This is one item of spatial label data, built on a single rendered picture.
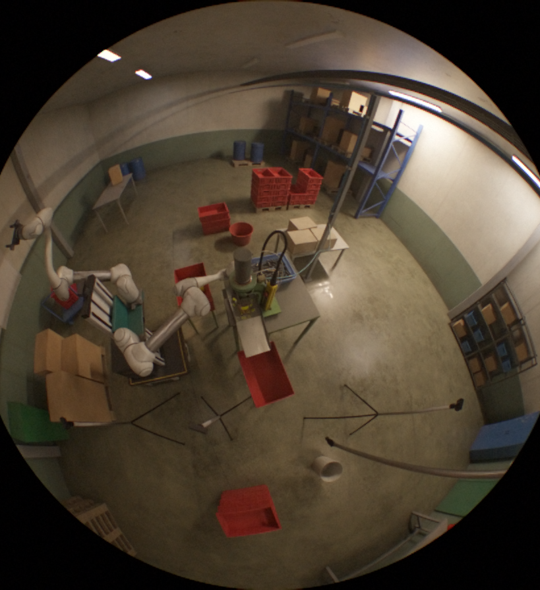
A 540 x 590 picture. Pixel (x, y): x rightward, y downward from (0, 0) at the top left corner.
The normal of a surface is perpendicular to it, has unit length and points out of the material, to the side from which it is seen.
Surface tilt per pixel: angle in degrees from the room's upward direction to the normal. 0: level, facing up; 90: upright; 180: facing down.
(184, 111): 90
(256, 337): 30
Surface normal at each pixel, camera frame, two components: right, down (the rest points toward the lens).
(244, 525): 0.11, -0.52
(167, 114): 0.35, 0.82
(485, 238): -0.93, 0.24
